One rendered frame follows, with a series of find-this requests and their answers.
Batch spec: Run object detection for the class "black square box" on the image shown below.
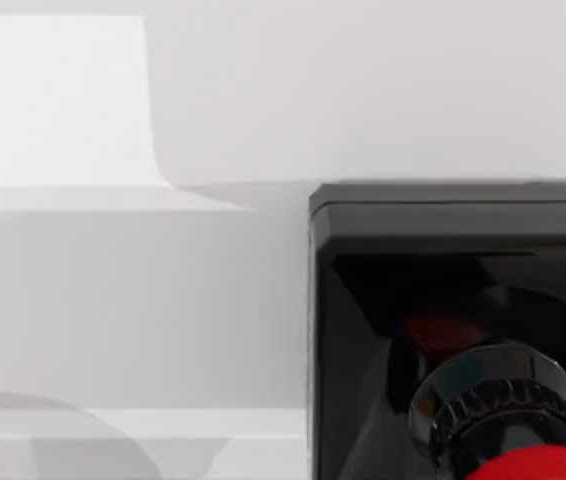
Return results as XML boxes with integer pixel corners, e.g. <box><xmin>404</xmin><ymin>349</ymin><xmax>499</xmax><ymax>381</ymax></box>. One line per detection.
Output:
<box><xmin>306</xmin><ymin>181</ymin><xmax>566</xmax><ymax>480</ymax></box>

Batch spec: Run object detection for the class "black ribbed bottle, red top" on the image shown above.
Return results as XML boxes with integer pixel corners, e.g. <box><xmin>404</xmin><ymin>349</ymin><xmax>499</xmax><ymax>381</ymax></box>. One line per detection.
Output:
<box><xmin>387</xmin><ymin>285</ymin><xmax>566</xmax><ymax>480</ymax></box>

